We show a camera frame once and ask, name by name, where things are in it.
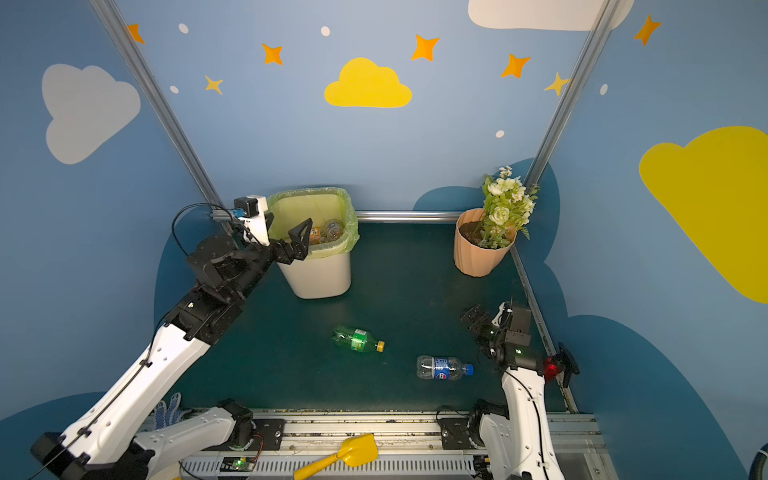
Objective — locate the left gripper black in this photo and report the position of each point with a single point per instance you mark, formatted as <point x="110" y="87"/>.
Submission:
<point x="279" y="250"/>

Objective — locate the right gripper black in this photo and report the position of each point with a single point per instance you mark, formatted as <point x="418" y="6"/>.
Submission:
<point x="482" y="330"/>

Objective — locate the pepsi bottle blue cap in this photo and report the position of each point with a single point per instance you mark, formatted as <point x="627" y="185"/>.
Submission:
<point x="439" y="368"/>
<point x="333" y="230"/>

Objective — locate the green plastic bottle yellow cap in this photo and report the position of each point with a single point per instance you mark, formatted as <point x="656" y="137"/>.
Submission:
<point x="356" y="340"/>

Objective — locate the clear bottle orange label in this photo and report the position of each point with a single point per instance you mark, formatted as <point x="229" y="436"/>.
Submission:
<point x="317" y="236"/>

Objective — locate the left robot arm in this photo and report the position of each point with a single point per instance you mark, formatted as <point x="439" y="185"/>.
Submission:
<point x="107" y="442"/>

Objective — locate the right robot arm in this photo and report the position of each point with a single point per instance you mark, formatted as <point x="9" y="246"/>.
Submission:
<point x="515" y="435"/>

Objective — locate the green bin liner bag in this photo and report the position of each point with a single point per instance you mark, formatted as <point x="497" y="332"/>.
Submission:
<point x="322" y="205"/>

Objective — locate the white plastic waste bin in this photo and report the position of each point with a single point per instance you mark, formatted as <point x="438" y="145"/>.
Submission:
<point x="318" y="279"/>

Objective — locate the terracotta ribbed flower pot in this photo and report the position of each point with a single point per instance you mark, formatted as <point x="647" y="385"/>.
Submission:
<point x="470" y="259"/>

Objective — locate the red emergency stop button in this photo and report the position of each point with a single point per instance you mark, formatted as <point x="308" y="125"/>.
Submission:
<point x="562" y="363"/>

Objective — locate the white artificial flower plant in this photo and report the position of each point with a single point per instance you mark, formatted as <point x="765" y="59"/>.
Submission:
<point x="507" y="209"/>

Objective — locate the right controller board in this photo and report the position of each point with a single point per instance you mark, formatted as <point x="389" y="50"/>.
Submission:
<point x="480" y="464"/>

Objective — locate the controller board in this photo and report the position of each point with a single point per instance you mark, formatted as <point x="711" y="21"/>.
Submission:
<point x="238" y="464"/>
<point x="480" y="464"/>

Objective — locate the yellow toy shovel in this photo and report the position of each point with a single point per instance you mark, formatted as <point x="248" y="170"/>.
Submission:
<point x="354" y="452"/>

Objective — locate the blue dotted work glove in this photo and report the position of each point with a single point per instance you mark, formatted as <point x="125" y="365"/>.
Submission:
<point x="168" y="413"/>

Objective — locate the left controller board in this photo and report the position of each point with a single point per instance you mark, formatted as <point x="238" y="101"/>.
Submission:
<point x="238" y="464"/>

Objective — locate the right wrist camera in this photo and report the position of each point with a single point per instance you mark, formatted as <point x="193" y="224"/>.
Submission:
<point x="504" y="316"/>

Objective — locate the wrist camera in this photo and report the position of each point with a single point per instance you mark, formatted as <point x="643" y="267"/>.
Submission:
<point x="252" y="212"/>
<point x="504" y="316"/>

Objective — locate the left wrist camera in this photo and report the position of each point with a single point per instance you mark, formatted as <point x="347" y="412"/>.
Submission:
<point x="252" y="212"/>

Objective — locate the left aluminium frame post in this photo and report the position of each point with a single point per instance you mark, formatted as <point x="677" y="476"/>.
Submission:
<point x="114" y="23"/>

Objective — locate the aluminium frame post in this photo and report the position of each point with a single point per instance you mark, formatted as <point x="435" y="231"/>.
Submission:
<point x="583" y="68"/>
<point x="114" y="23"/>

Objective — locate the aluminium back frame rail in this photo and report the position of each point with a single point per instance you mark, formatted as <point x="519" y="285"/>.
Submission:
<point x="408" y="217"/>

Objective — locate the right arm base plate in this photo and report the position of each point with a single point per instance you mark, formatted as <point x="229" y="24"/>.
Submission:
<point x="456" y="434"/>

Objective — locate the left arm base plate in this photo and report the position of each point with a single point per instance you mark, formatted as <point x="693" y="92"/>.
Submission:
<point x="266" y="434"/>

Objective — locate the front aluminium rail bed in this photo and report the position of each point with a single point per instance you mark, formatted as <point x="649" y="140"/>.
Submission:
<point x="409" y="445"/>

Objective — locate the right aluminium frame post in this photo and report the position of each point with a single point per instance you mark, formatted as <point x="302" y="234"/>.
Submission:
<point x="583" y="68"/>

